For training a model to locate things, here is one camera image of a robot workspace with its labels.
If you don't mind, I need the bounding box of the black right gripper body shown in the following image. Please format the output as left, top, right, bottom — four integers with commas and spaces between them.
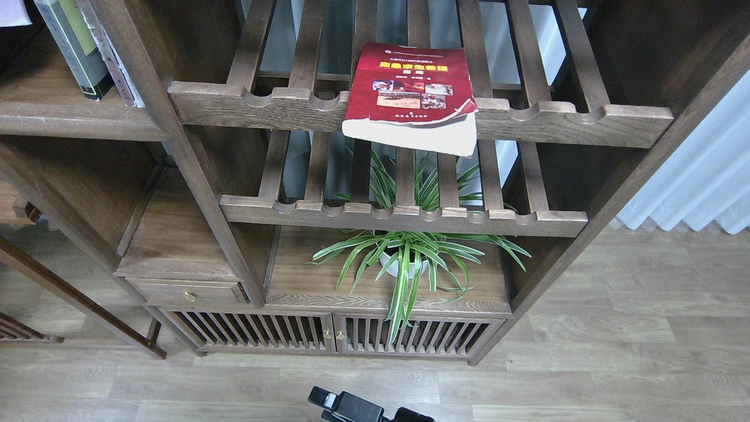
384, 408, 435, 422

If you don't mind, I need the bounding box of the dark wooden bookshelf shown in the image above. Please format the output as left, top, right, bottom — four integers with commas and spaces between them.
2, 1, 748, 365

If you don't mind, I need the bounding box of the red thick book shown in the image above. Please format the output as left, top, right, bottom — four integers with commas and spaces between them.
341, 42, 479, 157

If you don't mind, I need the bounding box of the white curtain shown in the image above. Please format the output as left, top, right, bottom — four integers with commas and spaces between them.
616, 74, 749, 234

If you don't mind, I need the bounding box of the wooden furniture at left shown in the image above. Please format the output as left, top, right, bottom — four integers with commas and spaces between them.
1, 180, 167, 359

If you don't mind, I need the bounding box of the black green cover book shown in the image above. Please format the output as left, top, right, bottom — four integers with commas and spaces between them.
34, 1, 114, 101

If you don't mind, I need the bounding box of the green spider plant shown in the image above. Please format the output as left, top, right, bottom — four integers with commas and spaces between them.
308, 152, 532, 345

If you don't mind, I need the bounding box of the pale purple paperback book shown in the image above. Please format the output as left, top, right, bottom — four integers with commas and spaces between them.
0, 0, 32, 28

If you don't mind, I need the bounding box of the worn white upright book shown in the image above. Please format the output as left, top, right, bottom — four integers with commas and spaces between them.
77, 1, 145, 108

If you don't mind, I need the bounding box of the white plant pot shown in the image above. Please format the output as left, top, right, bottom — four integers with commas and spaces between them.
380, 249, 429, 280

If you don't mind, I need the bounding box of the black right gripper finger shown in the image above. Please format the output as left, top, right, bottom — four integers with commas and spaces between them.
308, 386, 386, 421

